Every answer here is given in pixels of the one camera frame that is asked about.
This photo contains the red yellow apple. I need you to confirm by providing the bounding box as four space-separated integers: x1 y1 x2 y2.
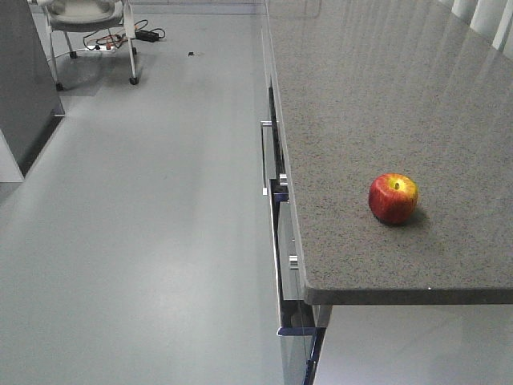
368 173 418 225

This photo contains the grey white office chair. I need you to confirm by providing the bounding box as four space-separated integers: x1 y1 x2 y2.
29 0 139 91

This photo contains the silver lower drawer handle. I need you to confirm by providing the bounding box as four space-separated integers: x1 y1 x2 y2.
269 180 303 300

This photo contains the silver drawer handle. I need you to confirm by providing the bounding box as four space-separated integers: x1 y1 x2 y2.
269 180 303 300
260 120 288 196

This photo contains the kitchen counter cabinet base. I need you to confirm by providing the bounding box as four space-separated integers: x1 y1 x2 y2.
261 26 331 384

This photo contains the black power adapter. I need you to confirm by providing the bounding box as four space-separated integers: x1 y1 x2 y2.
135 30 160 43

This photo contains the white power strip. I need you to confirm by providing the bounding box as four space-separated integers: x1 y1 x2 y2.
91 45 117 52

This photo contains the silver upper drawer handle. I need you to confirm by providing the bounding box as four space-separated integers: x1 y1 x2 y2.
260 120 288 196

